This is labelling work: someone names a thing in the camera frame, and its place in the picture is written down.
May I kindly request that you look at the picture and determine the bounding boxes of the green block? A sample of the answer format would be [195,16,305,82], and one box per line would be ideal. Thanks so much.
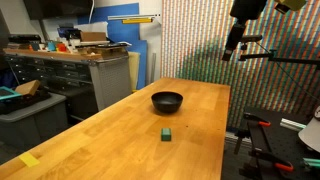
[161,128,172,141]

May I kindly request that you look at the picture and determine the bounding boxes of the black bowl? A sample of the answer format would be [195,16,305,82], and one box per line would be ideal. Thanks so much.
[151,91,183,113]

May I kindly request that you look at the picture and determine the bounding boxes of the wooden block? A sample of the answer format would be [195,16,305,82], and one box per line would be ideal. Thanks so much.
[15,80,40,95]

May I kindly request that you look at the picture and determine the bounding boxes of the blue foam board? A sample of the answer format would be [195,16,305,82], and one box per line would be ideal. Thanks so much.
[91,3,148,89]

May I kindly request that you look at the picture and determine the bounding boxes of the grey drawer cabinet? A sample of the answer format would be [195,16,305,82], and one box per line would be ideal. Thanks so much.
[5,48,131,120]

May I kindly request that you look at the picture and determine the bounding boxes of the yellow level tool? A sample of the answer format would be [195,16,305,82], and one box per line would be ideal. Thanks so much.
[122,18,153,24]

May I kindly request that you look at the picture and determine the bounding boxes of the cardboard box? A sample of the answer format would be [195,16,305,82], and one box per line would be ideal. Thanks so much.
[80,32,106,42]

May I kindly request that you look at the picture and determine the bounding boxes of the black orange clamp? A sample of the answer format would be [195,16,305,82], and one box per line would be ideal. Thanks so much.
[234,112,294,179]

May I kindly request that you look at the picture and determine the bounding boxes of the grey storage bin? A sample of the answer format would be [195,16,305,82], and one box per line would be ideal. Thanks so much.
[0,93,68,150]

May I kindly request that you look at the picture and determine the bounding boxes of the yellow sticky note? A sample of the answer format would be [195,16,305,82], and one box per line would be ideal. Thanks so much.
[18,152,40,167]

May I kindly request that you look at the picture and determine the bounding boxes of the teal tray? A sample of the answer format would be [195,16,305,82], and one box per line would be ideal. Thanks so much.
[0,86,21,100]

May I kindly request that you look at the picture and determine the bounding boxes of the black camera on mount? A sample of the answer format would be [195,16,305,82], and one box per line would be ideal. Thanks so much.
[222,0,267,61]

